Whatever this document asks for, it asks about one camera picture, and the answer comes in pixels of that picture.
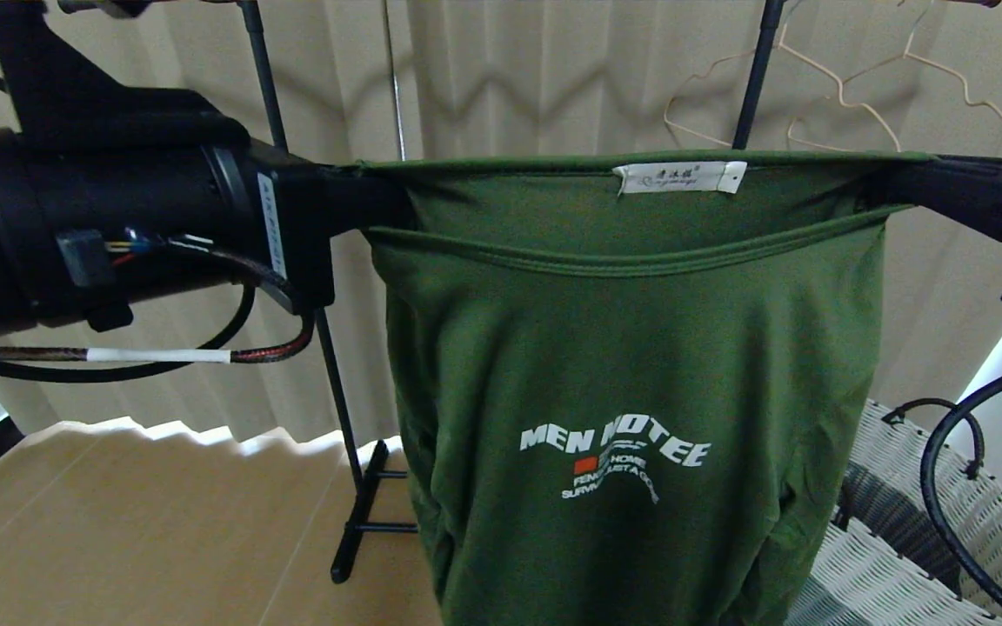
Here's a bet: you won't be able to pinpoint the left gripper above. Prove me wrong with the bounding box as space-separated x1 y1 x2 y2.
0 129 338 336

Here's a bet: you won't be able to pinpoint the pink clothes hanger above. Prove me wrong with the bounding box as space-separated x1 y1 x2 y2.
664 22 903 155
785 0 1002 162

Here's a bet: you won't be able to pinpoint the green long-sleeved shirt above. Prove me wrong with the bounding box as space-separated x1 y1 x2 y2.
353 150 939 626

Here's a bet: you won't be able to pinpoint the white laundry basket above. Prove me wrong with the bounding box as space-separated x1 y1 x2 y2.
784 397 1002 626

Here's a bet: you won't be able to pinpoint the black clothes rack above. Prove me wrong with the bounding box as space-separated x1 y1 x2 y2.
57 0 1002 585

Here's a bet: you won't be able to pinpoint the beige curtain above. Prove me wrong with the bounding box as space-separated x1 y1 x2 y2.
0 0 1002 446

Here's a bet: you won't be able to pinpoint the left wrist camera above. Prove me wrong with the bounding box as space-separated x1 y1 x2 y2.
0 0 251 149

